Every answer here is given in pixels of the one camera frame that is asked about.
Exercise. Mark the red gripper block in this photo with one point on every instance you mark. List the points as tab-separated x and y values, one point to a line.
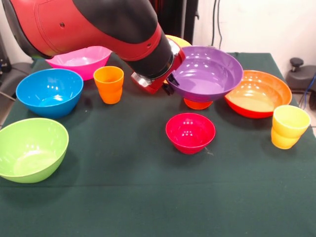
153	86

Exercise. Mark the black device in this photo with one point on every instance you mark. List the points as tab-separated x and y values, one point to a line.
3	61

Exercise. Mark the orange cup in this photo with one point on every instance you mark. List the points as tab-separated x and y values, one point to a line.
108	86

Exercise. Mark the green bowl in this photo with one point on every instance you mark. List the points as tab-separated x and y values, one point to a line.
32	150

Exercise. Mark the red-orange cup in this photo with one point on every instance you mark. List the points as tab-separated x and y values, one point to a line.
197	105

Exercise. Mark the large yellow-orange bowl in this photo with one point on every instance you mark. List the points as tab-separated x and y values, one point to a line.
181	42

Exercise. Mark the small crimson bowl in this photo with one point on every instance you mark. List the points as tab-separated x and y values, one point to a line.
190	133

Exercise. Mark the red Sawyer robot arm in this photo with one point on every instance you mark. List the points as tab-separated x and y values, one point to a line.
86	24

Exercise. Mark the blue bowl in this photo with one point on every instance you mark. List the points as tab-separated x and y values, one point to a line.
49	93

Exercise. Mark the yellow cup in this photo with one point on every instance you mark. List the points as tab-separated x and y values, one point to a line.
288	128

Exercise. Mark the purple bowl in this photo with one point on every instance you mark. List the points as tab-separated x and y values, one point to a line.
205	76

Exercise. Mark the dark green tablecloth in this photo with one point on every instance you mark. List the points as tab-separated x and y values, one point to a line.
197	185

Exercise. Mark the shallow red-orange bowl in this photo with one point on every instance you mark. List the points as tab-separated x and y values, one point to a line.
266	96

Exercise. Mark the large pink bowl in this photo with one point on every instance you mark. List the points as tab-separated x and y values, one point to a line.
81	64

